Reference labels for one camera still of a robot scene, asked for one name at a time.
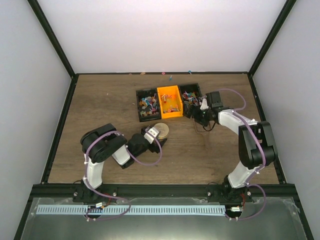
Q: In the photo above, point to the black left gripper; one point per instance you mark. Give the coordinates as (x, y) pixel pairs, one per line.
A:
(154, 148)

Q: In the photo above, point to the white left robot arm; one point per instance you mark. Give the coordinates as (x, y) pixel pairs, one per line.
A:
(107, 142)

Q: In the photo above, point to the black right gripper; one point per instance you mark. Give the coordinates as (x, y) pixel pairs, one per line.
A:
(195, 115)

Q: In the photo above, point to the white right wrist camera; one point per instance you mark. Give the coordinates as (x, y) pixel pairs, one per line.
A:
(203, 103)

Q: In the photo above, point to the brown plastic scoop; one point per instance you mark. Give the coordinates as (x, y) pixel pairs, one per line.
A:
(205, 132)

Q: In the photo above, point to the black candy bin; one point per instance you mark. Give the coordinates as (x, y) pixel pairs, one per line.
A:
(190, 95)
(148, 105)

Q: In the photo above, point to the black front mounting rail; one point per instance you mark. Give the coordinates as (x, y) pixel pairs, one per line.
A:
(81, 194)

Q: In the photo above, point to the gold round lid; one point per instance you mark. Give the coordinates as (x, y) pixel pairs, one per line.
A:
(162, 128)

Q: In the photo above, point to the clear round container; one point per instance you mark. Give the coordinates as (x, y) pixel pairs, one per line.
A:
(162, 136)

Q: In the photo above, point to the light blue slotted cable duct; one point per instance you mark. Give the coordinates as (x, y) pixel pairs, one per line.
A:
(134, 210)

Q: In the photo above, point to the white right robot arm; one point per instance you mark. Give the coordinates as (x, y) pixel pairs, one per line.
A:
(256, 142)

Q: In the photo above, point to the orange candy bin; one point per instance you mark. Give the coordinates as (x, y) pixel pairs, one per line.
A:
(170, 101)

